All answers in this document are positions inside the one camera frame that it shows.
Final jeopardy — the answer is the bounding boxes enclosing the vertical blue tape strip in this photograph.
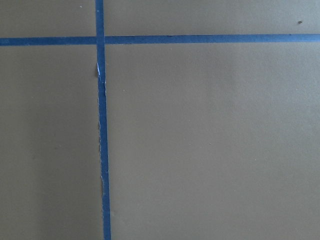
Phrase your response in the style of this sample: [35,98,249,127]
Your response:
[95,0,112,240]

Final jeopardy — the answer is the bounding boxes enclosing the horizontal blue tape strip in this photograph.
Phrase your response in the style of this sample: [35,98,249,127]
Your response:
[0,34,320,47]

